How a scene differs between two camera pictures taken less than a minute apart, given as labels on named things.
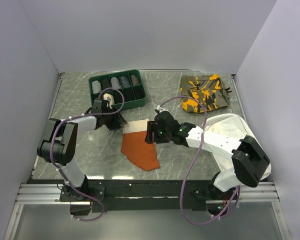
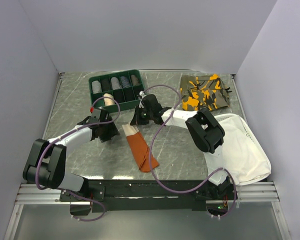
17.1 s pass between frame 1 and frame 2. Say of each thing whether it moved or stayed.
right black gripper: moved
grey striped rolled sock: stayed
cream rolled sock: stayed
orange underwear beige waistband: moved
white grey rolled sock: stayed
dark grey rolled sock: stayed
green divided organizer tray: stayed
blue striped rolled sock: stayed
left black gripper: moved
